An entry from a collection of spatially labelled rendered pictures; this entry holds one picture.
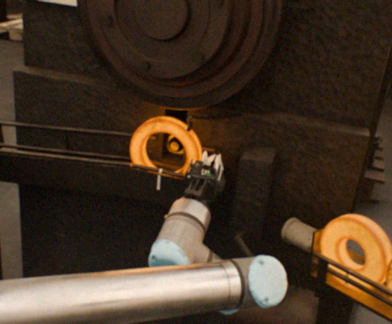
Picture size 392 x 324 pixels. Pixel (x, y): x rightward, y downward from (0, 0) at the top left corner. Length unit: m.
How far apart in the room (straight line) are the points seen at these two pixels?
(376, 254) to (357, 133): 0.33
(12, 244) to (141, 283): 1.49
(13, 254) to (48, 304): 1.45
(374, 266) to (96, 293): 0.55
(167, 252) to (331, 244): 0.35
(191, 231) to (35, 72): 0.68
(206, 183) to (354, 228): 0.33
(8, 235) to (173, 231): 1.39
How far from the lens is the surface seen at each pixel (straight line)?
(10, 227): 2.40
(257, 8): 1.10
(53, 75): 1.45
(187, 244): 1.02
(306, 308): 1.22
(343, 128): 1.28
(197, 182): 1.12
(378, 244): 1.05
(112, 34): 1.13
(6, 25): 5.91
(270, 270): 0.94
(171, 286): 0.85
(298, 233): 1.16
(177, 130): 1.24
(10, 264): 2.17
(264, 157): 1.21
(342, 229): 1.09
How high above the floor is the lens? 1.27
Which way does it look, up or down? 25 degrees down
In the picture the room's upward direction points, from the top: 6 degrees clockwise
